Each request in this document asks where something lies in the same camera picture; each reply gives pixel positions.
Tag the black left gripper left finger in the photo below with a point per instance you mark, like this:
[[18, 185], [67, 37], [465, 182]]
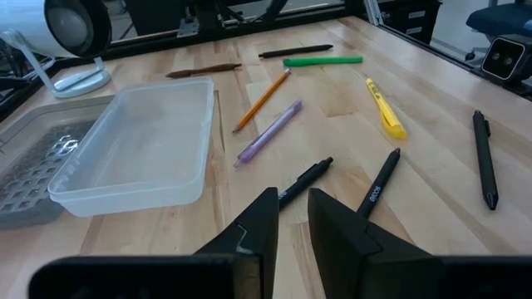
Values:
[[257, 232]]

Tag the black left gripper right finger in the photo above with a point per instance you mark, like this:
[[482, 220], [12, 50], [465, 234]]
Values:
[[345, 249]]

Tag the black pen with white print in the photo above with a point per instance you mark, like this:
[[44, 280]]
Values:
[[380, 182], [307, 177]]

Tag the purple mechanical pencil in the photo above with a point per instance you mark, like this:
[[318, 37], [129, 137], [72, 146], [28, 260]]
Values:
[[270, 133]]

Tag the orange pencil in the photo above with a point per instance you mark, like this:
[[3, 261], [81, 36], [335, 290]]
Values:
[[262, 100]]

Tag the yellow highlighter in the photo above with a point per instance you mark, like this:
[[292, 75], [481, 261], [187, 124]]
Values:
[[384, 110]]

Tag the black pen with clip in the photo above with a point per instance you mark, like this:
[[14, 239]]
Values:
[[484, 162]]

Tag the brown pen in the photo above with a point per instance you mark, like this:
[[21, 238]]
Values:
[[203, 70]]

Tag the green marker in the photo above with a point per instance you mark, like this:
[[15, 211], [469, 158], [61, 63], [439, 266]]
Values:
[[322, 61]]

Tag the thin black pen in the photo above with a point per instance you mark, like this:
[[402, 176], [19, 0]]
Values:
[[295, 50]]

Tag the clear plastic supply box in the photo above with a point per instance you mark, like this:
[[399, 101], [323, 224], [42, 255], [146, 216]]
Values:
[[145, 145]]

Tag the black drawer cabinet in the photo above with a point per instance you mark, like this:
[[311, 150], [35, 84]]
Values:
[[411, 21]]

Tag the blue office chair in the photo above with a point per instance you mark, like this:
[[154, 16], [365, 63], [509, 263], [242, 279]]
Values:
[[498, 18]]

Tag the white spotlight lamp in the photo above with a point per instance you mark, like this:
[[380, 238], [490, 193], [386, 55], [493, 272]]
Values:
[[25, 25]]

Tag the black table-level camera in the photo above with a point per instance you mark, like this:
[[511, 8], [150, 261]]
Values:
[[503, 58]]

